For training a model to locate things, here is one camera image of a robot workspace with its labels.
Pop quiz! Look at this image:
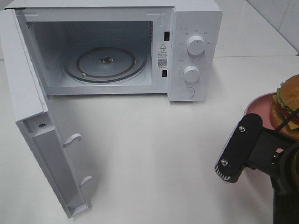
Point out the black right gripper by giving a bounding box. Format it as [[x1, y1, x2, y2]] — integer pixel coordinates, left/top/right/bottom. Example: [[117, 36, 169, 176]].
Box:
[[270, 142, 299, 224]]

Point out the toy hamburger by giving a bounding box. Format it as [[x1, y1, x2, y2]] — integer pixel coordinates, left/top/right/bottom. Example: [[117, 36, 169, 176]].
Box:
[[270, 75, 299, 139]]

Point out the pink round plate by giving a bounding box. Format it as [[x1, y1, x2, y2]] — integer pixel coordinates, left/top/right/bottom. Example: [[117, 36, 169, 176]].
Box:
[[243, 91, 299, 180]]

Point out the round white door-release button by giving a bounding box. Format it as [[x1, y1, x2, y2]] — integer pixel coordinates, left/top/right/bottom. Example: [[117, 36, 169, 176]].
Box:
[[181, 87, 195, 98]]

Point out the white microwave door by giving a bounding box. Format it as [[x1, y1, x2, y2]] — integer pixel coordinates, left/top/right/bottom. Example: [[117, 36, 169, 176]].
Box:
[[0, 9, 88, 217]]

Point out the lower white microwave knob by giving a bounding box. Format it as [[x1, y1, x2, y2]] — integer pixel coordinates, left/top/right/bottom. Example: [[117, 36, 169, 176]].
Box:
[[183, 65, 201, 83]]

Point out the white microwave knob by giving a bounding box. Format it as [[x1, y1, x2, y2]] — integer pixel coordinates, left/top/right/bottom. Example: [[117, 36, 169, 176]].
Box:
[[186, 34, 206, 56], [183, 65, 201, 83]]

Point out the upper white microwave knob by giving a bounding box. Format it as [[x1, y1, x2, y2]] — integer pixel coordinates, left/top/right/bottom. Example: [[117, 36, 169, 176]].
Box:
[[186, 34, 206, 56]]

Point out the white microwave oven body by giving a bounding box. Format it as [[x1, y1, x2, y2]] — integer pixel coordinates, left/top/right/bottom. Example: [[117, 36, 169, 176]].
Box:
[[4, 0, 222, 101]]

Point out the glass microwave turntable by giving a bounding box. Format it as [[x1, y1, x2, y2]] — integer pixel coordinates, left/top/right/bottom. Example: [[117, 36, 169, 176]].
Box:
[[63, 39, 151, 84]]

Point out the black camera cable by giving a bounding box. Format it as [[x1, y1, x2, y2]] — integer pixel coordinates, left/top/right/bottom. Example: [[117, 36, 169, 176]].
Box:
[[274, 109, 299, 133]]

